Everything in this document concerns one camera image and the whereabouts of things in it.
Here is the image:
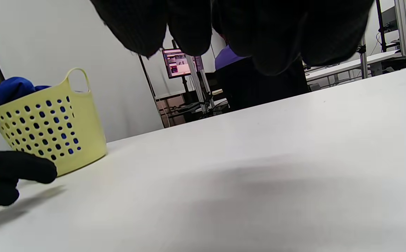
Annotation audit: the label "aluminium frame post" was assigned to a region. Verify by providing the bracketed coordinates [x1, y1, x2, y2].
[187, 54, 217, 114]
[393, 0, 406, 58]

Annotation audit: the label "white desk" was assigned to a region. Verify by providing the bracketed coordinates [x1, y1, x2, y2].
[304, 44, 406, 83]

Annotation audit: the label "white partition panel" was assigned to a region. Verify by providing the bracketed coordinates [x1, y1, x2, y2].
[0, 0, 165, 151]

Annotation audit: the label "computer monitor on stand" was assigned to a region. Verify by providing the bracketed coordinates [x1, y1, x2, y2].
[162, 48, 193, 79]

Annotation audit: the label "yellow perforated laundry basket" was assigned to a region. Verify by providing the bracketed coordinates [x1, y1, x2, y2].
[0, 68, 108, 177]

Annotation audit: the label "person's right hand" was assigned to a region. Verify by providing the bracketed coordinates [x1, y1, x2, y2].
[90, 0, 375, 76]

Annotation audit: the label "blue t-shirt clothes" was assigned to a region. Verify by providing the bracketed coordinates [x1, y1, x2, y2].
[0, 77, 51, 133]

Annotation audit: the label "person's left hand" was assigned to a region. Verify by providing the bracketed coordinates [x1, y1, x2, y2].
[0, 146, 58, 207]

